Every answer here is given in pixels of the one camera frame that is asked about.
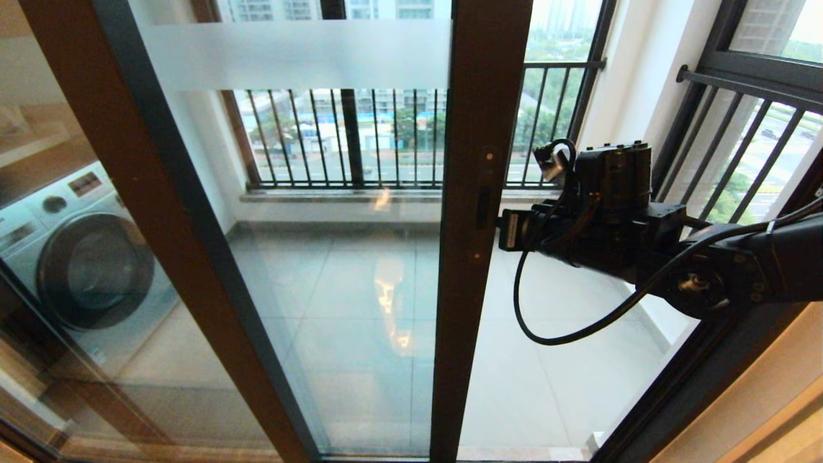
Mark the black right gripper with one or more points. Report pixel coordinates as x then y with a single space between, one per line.
611 218

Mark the brown-framed sliding glass door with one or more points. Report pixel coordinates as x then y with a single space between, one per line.
482 96

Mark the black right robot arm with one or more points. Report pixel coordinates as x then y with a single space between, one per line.
771 263

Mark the black short window railing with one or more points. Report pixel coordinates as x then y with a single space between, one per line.
739 88

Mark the long grey stone window sill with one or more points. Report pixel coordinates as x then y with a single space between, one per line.
386 197

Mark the black long window railing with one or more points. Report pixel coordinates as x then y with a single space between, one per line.
386 185

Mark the silver front-load washing machine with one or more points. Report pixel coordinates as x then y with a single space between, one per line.
96 270

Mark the brown-framed fixed glass door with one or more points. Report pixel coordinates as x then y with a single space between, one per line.
103 96

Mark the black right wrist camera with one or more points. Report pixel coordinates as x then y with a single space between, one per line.
514 228

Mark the dark door frame jamb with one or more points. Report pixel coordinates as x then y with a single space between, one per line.
714 373

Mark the dark narrow window frame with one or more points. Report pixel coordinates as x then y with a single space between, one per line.
759 66

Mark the dark wide window frame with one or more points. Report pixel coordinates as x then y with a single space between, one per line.
352 141

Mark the cream wall shelf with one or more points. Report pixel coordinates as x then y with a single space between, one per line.
32 145

